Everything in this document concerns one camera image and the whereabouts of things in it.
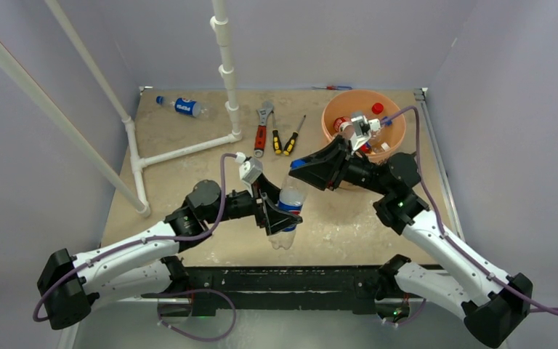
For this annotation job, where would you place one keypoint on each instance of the yellow black screwdriver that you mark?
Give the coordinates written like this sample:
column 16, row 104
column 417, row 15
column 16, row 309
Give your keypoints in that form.
column 291, row 143
column 276, row 143

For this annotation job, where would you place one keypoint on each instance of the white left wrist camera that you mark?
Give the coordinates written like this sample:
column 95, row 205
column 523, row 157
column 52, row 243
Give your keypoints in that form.
column 250, row 168

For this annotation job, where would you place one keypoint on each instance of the white PVC pipe frame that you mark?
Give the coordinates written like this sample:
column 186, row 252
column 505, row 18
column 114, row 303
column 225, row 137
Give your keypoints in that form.
column 64, row 131

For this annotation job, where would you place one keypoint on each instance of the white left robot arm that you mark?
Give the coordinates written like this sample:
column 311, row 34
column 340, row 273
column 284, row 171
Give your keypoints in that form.
column 71, row 286

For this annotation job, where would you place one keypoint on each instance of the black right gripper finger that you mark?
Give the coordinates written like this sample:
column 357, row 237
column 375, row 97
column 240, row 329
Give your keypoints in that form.
column 338, row 148
column 322, row 172

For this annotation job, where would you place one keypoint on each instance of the red blue screwdriver far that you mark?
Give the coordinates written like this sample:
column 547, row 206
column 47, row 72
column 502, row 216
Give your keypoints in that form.
column 333, row 87

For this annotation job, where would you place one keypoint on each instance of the Pepsi bottle far corner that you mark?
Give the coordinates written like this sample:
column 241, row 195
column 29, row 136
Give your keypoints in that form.
column 186, row 107

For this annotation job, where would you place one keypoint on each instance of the yellow black screwdriver left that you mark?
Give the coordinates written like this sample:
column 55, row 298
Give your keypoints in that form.
column 276, row 143

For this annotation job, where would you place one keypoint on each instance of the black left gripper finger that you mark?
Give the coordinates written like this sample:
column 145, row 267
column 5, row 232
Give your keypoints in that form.
column 280, row 217
column 268, row 188

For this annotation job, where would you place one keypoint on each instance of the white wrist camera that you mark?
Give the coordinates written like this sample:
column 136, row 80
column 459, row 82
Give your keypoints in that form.
column 361, row 130
column 250, row 168

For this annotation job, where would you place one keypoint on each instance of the orange plastic bin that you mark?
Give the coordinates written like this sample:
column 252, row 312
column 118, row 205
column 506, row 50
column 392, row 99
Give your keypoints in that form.
column 346, row 103

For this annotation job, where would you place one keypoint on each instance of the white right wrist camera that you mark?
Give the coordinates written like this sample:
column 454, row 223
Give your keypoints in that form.
column 361, row 130

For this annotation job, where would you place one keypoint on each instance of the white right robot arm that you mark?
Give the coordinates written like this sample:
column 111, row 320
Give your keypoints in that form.
column 490, row 302

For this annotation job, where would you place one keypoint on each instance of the yellow black screwdriver right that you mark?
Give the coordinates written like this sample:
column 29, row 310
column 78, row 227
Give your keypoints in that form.
column 291, row 143

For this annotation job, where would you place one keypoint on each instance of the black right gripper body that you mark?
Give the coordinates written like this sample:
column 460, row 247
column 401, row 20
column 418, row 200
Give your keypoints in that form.
column 362, row 173

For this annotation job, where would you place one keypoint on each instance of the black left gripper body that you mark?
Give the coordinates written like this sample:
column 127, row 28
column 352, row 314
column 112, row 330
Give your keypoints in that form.
column 242, row 204

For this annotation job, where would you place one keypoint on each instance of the Pepsi bottle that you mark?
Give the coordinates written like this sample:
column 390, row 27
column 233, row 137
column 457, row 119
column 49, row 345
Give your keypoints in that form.
column 293, row 193

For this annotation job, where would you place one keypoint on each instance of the black aluminium base frame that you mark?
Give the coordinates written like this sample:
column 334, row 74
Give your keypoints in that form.
column 355, row 288

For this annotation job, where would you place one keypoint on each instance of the red label bottle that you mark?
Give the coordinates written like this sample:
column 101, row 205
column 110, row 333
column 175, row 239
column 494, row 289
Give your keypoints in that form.
column 343, row 127
column 377, row 108

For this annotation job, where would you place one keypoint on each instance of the red handled adjustable wrench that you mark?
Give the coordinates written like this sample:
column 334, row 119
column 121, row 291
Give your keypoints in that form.
column 266, row 110

